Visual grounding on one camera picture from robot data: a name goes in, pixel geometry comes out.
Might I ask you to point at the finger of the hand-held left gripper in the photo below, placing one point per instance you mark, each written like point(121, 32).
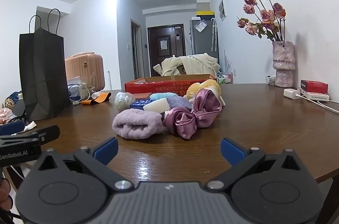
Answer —
point(10, 128)
point(45, 134)

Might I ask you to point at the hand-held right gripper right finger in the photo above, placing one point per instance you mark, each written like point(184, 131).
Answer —
point(233, 151)

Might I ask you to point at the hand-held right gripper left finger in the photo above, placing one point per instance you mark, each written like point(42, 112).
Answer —
point(106, 151)

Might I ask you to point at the purple towel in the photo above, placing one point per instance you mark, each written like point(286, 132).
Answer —
point(135, 124)

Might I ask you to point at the clear mesh bath pouf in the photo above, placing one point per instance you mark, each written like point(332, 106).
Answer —
point(124, 100)

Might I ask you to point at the purple satin bow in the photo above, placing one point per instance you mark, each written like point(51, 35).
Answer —
point(201, 107)

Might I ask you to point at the white fluffy plush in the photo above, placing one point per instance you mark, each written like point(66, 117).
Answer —
point(210, 85)

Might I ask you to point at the yellow plush toy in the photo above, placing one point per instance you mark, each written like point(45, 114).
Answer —
point(194, 89)

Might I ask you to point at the purple woven cloth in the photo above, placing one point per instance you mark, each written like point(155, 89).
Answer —
point(178, 102)

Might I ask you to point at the red cardboard box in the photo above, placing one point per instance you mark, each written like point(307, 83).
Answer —
point(148, 87)

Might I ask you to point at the person's left hand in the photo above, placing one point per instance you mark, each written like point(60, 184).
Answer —
point(4, 194)

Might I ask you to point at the pink crumpled wrapper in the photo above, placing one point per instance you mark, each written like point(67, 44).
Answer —
point(4, 116)

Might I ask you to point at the crumpled white paper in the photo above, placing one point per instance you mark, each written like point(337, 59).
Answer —
point(29, 126)

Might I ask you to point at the woven rattan ball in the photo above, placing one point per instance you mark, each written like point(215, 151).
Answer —
point(10, 103)

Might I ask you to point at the dark blue cloth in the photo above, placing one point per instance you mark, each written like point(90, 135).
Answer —
point(20, 100)

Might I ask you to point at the clear plastic bag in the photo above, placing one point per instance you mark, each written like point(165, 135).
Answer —
point(78, 89)

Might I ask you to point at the blue tissue packet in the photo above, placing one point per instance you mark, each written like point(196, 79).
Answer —
point(139, 104)

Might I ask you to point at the small white tube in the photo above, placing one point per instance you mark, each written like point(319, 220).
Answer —
point(98, 94)

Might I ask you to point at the black paper bag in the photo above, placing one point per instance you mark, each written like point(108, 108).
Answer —
point(42, 75)

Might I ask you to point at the pink hard suitcase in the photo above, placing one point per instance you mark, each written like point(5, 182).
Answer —
point(84, 67)

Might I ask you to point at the light blue plush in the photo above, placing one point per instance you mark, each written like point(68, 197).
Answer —
point(164, 95)

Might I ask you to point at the small white bottle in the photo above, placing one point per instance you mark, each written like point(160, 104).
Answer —
point(270, 79)

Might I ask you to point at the white charger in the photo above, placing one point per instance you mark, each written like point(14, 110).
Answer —
point(290, 93)

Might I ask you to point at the beige coat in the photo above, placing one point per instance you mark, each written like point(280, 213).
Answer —
point(196, 63)

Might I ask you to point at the wooden chair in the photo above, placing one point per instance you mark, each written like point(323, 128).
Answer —
point(182, 69)

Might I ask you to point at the white flat box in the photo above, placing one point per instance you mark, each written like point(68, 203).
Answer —
point(316, 96)

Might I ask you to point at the pink textured vase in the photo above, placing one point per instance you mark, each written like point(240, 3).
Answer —
point(283, 65)

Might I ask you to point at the grey interior door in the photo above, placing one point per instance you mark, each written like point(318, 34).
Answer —
point(136, 54)

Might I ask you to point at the red flat box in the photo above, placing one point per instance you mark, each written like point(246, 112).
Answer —
point(313, 86)

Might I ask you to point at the dark brown entrance door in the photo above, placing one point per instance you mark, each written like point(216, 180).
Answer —
point(169, 59)

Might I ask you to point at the grey refrigerator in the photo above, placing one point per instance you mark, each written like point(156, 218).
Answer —
point(204, 41)

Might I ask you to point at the white umbrella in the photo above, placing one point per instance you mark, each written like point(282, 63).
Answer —
point(214, 33)

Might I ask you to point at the white paper on door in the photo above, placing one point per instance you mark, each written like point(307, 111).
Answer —
point(162, 44)

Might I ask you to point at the clear bag on refrigerator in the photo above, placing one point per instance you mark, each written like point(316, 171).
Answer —
point(200, 26)

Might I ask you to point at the bunch of dried roses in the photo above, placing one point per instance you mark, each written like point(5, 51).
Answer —
point(266, 16)

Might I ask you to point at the yellow and black box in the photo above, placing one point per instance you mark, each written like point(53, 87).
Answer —
point(205, 13)

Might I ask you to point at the wall poster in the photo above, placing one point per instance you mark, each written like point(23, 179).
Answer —
point(222, 9)

